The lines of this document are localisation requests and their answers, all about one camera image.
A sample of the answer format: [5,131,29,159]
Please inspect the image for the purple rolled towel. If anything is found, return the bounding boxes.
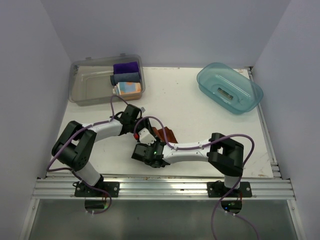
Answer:
[113,61,139,75]

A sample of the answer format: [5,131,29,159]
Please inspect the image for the aluminium mounting rail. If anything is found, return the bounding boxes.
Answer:
[31,173,296,200]

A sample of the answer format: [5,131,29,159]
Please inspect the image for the brown towel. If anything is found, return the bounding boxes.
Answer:
[152,126,178,144]

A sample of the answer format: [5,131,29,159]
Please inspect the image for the grey-blue rolled towel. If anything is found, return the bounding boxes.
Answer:
[110,72,140,86]

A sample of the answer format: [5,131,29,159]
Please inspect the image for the grey transparent plastic bin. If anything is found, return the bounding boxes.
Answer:
[68,54,146,106]

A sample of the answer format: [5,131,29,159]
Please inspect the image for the colourful polka dot towel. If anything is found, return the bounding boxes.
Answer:
[112,82,142,101]

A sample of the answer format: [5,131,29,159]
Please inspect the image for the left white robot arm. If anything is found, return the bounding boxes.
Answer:
[51,104,143,197]

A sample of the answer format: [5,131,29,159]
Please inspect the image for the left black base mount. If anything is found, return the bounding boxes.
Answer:
[72,181,120,198]

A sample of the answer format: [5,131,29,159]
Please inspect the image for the label inside teal bin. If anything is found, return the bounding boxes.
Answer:
[217,87,234,102]

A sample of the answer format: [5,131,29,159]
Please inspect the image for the teal transparent plastic bin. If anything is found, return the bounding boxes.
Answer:
[196,62,264,115]

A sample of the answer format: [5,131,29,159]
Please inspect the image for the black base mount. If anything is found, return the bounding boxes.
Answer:
[72,181,120,198]
[206,176,253,198]

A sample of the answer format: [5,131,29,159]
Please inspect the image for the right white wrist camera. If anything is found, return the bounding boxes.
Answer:
[133,128,156,146]

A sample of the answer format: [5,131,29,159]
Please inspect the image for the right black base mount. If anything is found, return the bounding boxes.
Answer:
[206,176,253,198]

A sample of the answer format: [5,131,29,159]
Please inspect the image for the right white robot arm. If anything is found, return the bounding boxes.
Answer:
[131,133,244,197]

